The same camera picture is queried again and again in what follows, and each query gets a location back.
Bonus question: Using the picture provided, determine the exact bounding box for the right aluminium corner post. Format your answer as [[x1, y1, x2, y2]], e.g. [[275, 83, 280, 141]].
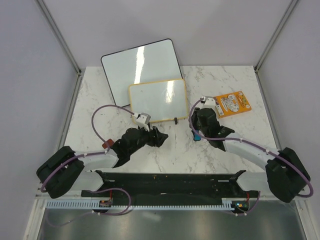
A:
[[254, 0, 300, 74]]

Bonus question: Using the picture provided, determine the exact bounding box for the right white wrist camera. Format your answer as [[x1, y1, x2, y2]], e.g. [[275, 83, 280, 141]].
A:
[[200, 96, 216, 110]]

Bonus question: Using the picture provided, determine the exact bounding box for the left aluminium corner post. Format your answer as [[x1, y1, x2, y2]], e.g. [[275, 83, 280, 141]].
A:
[[34, 0, 83, 76]]

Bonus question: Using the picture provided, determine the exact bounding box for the black framed whiteboard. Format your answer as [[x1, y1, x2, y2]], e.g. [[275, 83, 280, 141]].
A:
[[100, 38, 182, 107]]

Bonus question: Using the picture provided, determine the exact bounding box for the blue whiteboard eraser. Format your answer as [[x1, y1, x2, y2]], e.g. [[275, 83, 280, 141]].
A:
[[192, 132, 202, 142]]

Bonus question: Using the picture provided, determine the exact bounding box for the white slotted cable duct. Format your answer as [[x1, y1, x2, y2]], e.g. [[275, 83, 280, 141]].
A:
[[45, 199, 249, 211]]

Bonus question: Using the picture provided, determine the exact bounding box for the aluminium rail frame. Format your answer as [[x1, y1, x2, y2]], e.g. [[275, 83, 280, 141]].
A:
[[22, 178, 311, 240]]

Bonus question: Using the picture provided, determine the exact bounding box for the orange card box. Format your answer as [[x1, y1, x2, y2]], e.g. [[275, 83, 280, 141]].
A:
[[213, 91, 252, 118]]

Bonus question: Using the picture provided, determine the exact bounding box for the red wooden block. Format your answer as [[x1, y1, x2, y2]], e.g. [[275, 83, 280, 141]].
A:
[[102, 138, 114, 149]]

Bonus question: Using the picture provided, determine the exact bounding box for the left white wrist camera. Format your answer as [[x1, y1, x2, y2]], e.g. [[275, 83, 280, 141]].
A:
[[132, 112, 151, 132]]

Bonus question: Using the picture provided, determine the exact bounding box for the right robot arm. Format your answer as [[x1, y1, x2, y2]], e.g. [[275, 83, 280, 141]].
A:
[[189, 107, 314, 203]]

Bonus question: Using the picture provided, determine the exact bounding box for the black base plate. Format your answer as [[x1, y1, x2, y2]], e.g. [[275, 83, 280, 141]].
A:
[[81, 170, 260, 205]]

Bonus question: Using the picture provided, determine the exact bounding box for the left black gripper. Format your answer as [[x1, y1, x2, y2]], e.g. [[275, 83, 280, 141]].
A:
[[129, 124, 168, 155]]

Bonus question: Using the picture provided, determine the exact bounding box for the yellow framed whiteboard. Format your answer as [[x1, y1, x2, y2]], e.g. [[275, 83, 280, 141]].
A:
[[128, 78, 189, 123]]

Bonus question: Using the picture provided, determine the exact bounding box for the aluminium corner post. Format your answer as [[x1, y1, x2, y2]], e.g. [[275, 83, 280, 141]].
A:
[[254, 0, 300, 74], [34, 0, 83, 76]]

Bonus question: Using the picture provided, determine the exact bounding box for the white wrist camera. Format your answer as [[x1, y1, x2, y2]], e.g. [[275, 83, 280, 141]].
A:
[[132, 112, 151, 132], [200, 96, 216, 110]]

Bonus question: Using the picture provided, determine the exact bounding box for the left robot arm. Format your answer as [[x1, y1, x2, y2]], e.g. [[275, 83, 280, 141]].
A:
[[36, 126, 169, 199]]

